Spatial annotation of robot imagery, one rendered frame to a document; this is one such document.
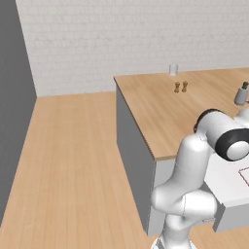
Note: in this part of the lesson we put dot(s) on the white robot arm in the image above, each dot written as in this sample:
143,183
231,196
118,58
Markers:
191,181

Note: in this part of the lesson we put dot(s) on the grey kitchen island cabinet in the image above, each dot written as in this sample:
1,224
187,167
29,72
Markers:
136,152

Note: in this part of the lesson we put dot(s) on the wooden salt shaker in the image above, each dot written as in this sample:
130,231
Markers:
177,87

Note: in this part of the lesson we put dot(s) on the wooden pepper shaker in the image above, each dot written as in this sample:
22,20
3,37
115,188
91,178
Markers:
184,86

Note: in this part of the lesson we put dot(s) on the clear glass cup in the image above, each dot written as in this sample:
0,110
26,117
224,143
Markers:
173,69

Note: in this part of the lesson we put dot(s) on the white open drawer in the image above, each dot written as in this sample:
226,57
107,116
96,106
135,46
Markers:
227,191

